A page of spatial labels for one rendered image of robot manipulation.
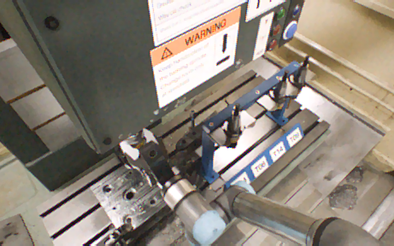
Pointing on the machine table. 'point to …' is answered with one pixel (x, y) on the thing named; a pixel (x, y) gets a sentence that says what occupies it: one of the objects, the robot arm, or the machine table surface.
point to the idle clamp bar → (191, 137)
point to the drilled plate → (130, 199)
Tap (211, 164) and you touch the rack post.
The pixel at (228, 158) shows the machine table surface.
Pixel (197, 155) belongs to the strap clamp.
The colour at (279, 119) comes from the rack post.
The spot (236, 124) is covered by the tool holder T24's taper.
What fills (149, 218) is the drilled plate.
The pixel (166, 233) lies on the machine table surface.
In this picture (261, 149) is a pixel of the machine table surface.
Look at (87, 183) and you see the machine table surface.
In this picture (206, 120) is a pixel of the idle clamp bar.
